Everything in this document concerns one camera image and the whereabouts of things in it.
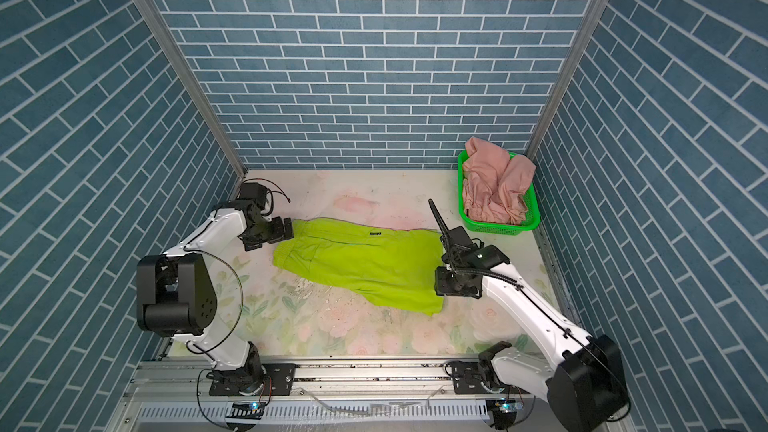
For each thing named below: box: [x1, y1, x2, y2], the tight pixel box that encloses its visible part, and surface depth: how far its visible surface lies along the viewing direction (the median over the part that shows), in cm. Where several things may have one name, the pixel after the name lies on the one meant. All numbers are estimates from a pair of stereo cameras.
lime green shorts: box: [272, 218, 445, 316], surface depth 96 cm
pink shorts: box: [463, 137, 537, 226], surface depth 107 cm
